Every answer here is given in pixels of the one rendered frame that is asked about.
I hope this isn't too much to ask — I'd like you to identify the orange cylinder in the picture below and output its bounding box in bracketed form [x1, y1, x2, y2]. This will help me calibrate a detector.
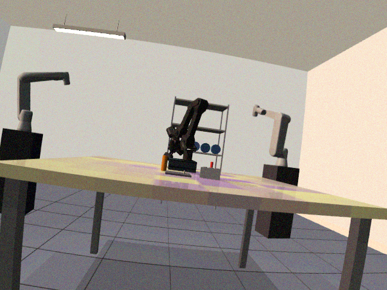
[161, 155, 168, 171]

